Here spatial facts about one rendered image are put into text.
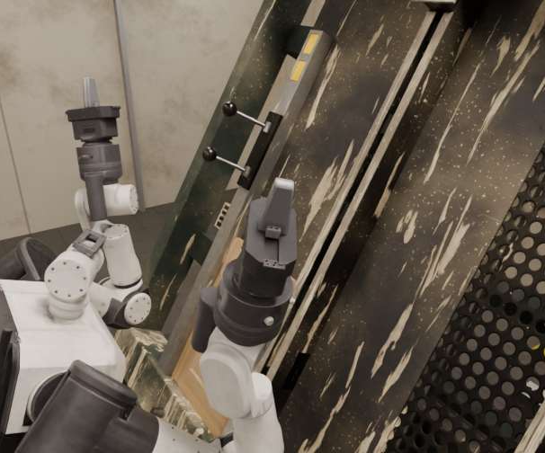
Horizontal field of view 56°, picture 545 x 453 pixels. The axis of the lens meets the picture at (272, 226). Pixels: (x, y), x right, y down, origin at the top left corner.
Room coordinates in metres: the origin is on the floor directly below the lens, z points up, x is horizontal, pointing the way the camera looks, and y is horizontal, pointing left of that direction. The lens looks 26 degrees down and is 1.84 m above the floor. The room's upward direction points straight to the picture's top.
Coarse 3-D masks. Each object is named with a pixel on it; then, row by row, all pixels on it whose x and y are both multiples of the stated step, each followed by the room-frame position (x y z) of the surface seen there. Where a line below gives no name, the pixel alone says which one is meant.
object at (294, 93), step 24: (312, 72) 1.29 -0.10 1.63; (288, 96) 1.28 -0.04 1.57; (288, 120) 1.25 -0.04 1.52; (264, 168) 1.22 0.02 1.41; (240, 192) 1.21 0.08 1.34; (240, 216) 1.18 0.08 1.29; (216, 240) 1.18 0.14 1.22; (216, 264) 1.14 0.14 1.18; (192, 288) 1.15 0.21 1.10; (192, 312) 1.10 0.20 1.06; (168, 360) 1.06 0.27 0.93
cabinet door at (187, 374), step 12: (240, 240) 1.15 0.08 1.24; (228, 252) 1.15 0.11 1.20; (240, 252) 1.12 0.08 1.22; (180, 360) 1.06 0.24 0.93; (192, 360) 1.03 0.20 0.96; (180, 372) 1.04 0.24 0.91; (192, 372) 1.01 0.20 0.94; (180, 384) 1.01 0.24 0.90; (192, 384) 0.98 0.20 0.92; (192, 396) 0.96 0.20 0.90; (204, 396) 0.94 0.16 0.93; (204, 408) 0.92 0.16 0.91; (204, 420) 0.90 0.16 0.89; (216, 420) 0.87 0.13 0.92; (216, 432) 0.85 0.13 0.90
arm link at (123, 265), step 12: (108, 252) 1.02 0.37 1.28; (120, 252) 1.02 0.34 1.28; (132, 252) 1.04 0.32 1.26; (108, 264) 1.03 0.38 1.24; (120, 264) 1.02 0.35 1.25; (132, 264) 1.03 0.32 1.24; (120, 276) 1.02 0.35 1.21; (132, 276) 1.03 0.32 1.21; (120, 288) 1.03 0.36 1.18; (132, 288) 1.03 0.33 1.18; (144, 288) 1.03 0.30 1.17; (120, 300) 1.00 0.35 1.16
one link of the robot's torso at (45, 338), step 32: (0, 288) 0.72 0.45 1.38; (32, 288) 0.75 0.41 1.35; (0, 320) 0.62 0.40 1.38; (32, 320) 0.65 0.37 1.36; (64, 320) 0.67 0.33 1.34; (96, 320) 0.70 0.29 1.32; (0, 352) 0.53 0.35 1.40; (32, 352) 0.57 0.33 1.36; (64, 352) 0.59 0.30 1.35; (96, 352) 0.62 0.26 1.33; (0, 384) 0.56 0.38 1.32; (32, 384) 0.55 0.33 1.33; (0, 416) 0.53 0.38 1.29; (32, 416) 0.52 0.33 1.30; (0, 448) 0.53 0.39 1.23
